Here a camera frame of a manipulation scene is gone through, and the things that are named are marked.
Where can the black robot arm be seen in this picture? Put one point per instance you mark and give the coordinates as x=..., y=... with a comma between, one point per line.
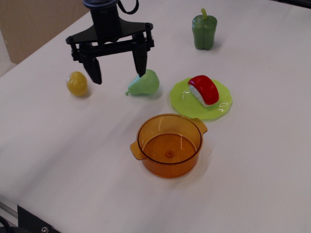
x=99, y=3

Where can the red and white toy sushi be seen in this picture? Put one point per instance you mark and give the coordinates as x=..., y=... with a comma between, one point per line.
x=204, y=89

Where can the orange transparent plastic pot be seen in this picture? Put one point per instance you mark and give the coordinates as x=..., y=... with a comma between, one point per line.
x=169, y=144

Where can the aluminium table frame rail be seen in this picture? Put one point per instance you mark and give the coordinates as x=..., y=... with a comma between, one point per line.
x=8, y=210

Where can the green toy pear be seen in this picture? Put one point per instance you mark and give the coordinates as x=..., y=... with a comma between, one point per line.
x=145, y=85

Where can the green toy bell pepper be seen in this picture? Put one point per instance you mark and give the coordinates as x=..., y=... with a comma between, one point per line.
x=203, y=30

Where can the yellow toy lemon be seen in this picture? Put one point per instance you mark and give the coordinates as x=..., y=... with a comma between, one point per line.
x=77, y=83

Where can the light green plastic plate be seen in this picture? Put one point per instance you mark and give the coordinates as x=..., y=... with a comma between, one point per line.
x=185, y=103

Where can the black corner bracket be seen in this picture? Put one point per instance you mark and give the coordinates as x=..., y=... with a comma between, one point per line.
x=32, y=223

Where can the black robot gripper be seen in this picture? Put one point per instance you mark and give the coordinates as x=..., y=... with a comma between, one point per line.
x=108, y=35

